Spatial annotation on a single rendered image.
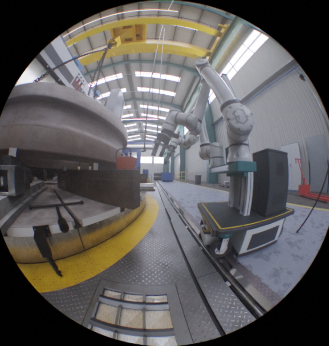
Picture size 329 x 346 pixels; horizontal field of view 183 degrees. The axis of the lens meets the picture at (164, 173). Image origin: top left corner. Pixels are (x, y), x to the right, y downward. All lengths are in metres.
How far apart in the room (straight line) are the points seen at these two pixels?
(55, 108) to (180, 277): 2.07
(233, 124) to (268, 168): 0.50
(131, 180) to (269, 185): 1.15
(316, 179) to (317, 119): 2.38
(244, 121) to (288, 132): 5.80
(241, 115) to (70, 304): 1.25
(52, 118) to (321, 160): 7.19
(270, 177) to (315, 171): 5.00
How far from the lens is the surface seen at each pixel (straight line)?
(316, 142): 5.93
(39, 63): 5.11
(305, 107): 6.51
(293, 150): 5.49
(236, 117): 0.55
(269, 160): 0.91
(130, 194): 0.97
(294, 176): 5.41
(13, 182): 1.04
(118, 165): 1.06
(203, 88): 0.96
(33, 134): 1.44
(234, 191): 1.12
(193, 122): 0.64
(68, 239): 0.93
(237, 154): 0.68
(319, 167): 5.81
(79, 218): 0.87
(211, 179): 9.63
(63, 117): 1.64
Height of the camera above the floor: 0.63
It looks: 2 degrees up
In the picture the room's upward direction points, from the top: 1 degrees clockwise
